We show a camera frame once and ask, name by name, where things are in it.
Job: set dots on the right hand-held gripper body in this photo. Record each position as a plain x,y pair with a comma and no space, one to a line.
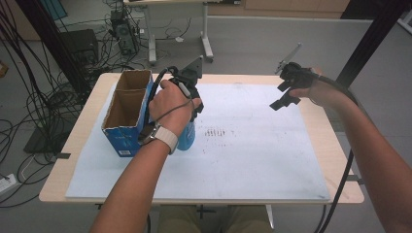
298,77

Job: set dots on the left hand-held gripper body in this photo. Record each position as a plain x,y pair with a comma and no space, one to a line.
189,81

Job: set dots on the blue bottle with white cap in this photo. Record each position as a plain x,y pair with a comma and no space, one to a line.
188,139

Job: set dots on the blue cardboard box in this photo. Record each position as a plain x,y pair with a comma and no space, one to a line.
124,145

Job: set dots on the person's left hand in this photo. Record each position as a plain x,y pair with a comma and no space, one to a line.
170,106

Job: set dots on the person's right hand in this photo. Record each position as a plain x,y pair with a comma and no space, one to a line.
324,93

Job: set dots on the white power adapter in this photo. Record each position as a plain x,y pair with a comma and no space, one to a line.
179,39

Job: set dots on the white table mat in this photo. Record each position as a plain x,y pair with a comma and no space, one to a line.
259,155

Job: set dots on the wooden table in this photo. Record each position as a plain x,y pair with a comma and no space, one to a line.
324,139

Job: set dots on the white desk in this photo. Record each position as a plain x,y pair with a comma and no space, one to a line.
150,32

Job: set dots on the wooden cabinet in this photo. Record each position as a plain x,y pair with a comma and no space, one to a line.
291,8

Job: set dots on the black computer tower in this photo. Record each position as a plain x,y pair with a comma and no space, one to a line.
124,32

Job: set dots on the black stand pole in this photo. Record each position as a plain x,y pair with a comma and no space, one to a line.
372,35
48,39

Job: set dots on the black table clamp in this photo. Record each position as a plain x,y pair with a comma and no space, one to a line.
63,155
356,179

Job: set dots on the person's khaki trousers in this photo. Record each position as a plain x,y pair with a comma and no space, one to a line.
175,221

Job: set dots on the black equipment box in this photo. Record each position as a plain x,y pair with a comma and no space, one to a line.
81,45

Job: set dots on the teal panel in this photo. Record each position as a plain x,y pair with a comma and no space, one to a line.
55,8

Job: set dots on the white power strip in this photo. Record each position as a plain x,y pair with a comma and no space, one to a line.
7,183

